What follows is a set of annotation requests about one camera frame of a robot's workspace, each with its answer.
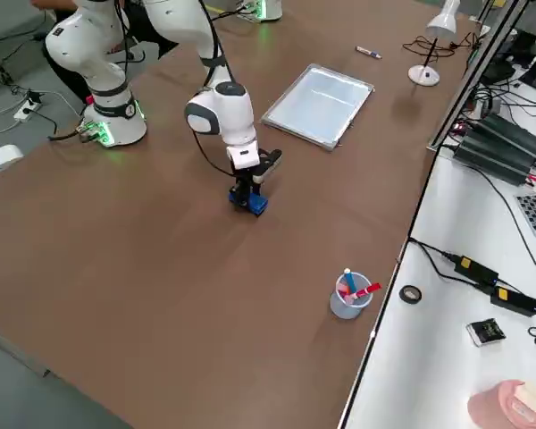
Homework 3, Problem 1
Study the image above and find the blue whiteboard eraser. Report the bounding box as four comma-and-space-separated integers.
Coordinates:
229, 187, 269, 217

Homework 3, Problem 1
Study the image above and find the white power strip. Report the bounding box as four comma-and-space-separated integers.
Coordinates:
13, 100, 41, 122

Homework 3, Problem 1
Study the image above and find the black finned power supply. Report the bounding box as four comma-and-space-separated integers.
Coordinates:
453, 111, 536, 187

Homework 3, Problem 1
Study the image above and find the small black packet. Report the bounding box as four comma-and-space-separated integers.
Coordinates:
465, 317, 505, 348

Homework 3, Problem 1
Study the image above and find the blue marker white cap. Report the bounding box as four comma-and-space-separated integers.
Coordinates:
342, 267, 358, 296

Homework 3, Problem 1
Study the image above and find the aluminium frame post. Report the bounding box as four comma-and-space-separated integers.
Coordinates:
426, 0, 532, 153

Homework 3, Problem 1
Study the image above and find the black tape roll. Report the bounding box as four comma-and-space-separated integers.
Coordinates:
398, 283, 423, 305

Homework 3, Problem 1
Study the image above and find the red marker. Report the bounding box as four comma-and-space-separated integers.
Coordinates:
346, 282, 381, 301

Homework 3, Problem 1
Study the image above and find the pink round object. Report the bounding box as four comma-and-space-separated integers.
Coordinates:
467, 379, 536, 429

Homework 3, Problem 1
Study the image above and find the white box orange label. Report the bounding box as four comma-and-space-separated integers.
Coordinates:
0, 145, 24, 182

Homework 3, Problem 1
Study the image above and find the translucent pen cup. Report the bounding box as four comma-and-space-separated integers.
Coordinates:
329, 272, 373, 321

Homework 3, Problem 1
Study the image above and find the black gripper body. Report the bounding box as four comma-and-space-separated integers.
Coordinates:
231, 167, 264, 187

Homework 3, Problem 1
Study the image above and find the black box device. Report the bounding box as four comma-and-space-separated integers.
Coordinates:
511, 29, 536, 68

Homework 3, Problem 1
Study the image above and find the black base cable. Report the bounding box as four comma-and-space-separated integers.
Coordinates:
47, 120, 95, 143

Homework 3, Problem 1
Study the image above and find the white desk lamp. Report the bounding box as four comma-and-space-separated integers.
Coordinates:
407, 0, 462, 88

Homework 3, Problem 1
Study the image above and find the black adapter yellow label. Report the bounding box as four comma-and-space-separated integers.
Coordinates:
454, 254, 500, 286
490, 285, 536, 318

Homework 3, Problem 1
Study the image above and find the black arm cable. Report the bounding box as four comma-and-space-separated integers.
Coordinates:
113, 0, 236, 178

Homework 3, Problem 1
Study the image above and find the black lamp cable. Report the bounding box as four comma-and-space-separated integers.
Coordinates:
402, 33, 486, 59

